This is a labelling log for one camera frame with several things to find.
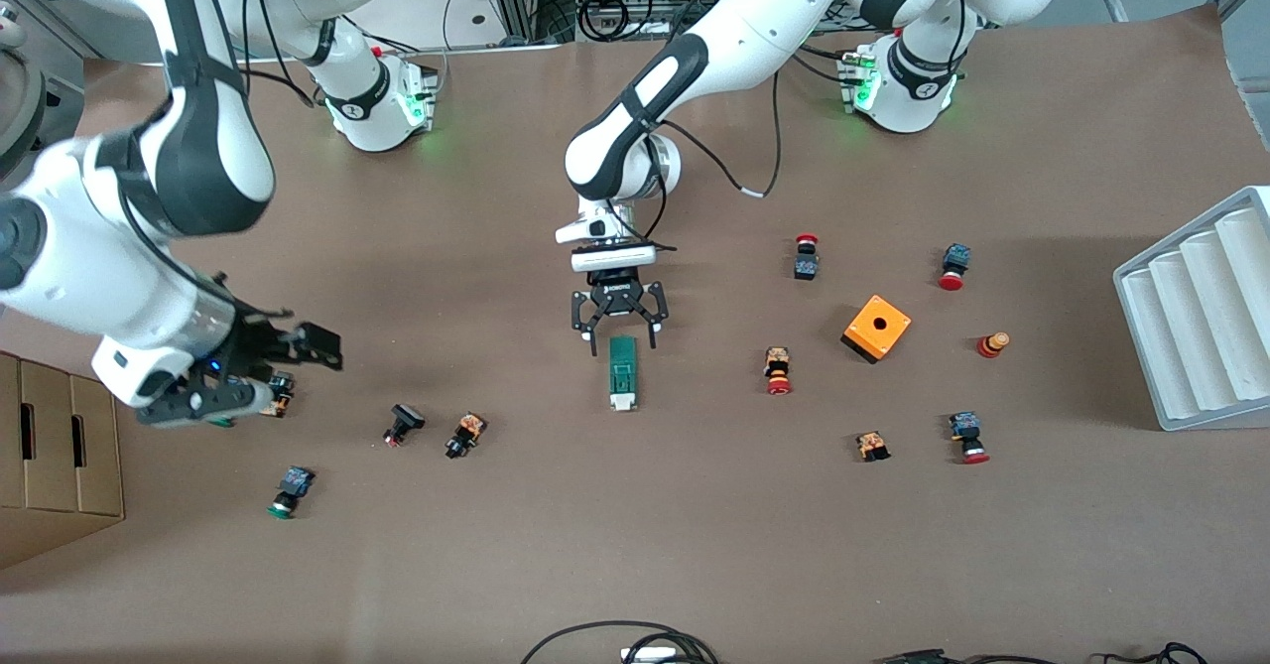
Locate brown cardboard box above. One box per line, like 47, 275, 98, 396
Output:
0, 351, 126, 571

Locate grey round stool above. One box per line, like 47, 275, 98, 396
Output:
0, 4, 51, 184

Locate black button orange block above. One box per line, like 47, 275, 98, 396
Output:
260, 371, 297, 419
444, 412, 488, 461

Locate white ridged plastic tray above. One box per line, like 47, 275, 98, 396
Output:
1113, 186, 1270, 433

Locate black button red ring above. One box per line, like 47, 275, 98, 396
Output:
382, 403, 427, 448

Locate orange button enclosure box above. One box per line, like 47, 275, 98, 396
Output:
841, 294, 912, 365

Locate black cable bundle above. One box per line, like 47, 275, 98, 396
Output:
873, 641, 1209, 664

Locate black looped cable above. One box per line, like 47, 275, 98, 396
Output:
519, 620, 720, 664

